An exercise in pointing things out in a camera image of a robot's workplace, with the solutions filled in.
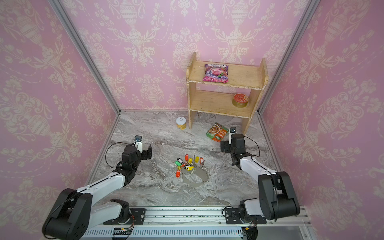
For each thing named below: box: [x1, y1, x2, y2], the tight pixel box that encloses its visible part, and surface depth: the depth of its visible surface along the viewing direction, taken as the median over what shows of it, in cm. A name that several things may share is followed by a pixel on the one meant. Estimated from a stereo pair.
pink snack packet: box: [202, 64, 229, 83], surface depth 77 cm
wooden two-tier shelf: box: [186, 52, 269, 135], surface depth 87 cm
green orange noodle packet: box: [206, 123, 229, 143], surface depth 108 cm
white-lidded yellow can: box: [175, 116, 187, 130], surface depth 110 cm
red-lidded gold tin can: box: [232, 93, 249, 108], surface depth 96 cm
